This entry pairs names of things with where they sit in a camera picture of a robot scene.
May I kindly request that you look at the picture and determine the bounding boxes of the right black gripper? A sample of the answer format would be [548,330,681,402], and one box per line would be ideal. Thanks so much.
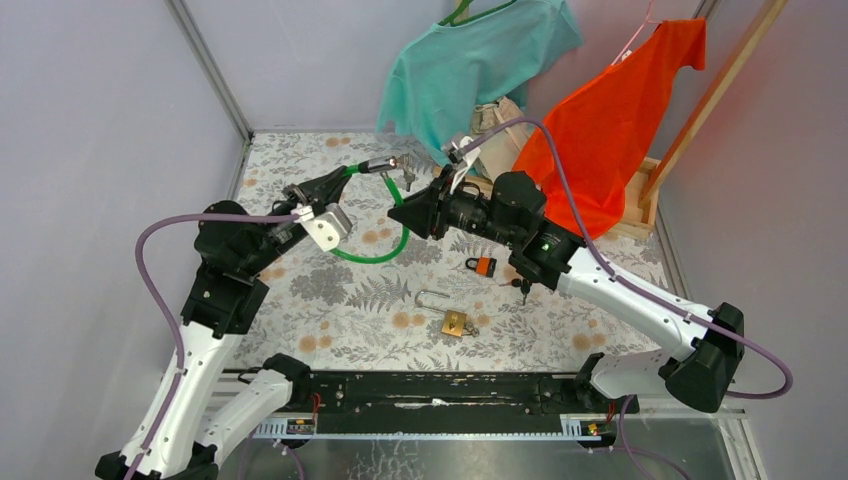
[387,165,519,248]

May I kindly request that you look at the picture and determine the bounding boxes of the orange black padlock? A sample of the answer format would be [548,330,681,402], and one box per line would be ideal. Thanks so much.
[465,256,497,278]

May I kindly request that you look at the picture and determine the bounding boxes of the orange t-shirt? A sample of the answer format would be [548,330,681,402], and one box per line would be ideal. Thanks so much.
[513,18,707,239]

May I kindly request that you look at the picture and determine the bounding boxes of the wooden clothes rack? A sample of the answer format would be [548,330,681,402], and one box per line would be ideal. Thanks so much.
[431,0,791,242]

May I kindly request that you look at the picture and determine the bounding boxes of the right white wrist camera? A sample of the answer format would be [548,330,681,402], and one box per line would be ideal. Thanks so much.
[441,133,481,194]

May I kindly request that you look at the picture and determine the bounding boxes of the black head keys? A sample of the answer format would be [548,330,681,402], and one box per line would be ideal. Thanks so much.
[504,278,533,306]

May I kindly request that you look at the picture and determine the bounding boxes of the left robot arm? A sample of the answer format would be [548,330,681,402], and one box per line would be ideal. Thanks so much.
[95,167,352,479]

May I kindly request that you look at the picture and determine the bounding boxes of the teal t-shirt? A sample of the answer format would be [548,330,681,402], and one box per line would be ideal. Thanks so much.
[375,1,583,166]

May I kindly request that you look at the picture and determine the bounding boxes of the small silver keys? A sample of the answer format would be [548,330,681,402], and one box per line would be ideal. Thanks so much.
[463,322,480,337]

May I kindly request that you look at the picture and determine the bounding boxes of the aluminium frame profile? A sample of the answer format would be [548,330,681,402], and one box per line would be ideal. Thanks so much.
[164,0,253,144]

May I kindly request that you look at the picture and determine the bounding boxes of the brass padlock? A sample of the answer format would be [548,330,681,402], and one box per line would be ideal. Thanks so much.
[414,290,474,338]

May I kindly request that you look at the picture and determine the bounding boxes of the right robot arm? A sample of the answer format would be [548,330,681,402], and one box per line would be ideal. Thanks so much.
[388,170,745,413]

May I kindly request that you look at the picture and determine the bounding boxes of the floral table cloth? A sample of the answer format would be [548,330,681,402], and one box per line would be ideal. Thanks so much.
[225,131,677,374]

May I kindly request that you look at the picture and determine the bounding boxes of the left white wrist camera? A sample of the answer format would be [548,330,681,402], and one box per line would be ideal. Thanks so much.
[291,203,353,252]

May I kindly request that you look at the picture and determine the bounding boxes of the beige cloth bag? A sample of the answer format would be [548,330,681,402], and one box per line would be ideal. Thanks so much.
[470,96,534,181]

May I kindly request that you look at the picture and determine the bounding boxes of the pink hanger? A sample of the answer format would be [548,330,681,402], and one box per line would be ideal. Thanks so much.
[610,0,662,66]

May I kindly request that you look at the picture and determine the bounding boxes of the green hanger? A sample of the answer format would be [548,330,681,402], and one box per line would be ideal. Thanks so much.
[438,0,516,27]

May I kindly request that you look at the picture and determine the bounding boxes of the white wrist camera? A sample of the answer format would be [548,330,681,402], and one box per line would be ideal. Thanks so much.
[291,203,353,252]
[441,133,481,194]

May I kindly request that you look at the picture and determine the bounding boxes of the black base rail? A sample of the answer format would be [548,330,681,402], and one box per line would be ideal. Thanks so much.
[272,370,639,440]

